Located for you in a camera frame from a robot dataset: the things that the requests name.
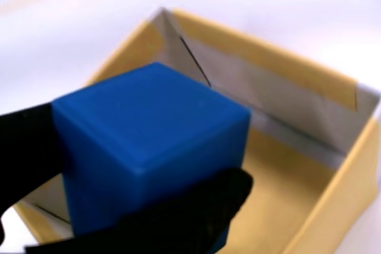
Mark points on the yellow paper box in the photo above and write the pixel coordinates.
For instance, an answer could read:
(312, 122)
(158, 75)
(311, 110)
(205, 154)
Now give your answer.
(297, 206)

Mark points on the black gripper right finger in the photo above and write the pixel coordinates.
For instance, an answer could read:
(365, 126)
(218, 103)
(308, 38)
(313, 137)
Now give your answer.
(178, 221)

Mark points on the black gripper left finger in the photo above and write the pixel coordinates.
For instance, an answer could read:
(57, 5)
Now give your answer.
(26, 153)

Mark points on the blue rectangular block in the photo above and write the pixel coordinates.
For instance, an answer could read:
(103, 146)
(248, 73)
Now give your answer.
(143, 135)

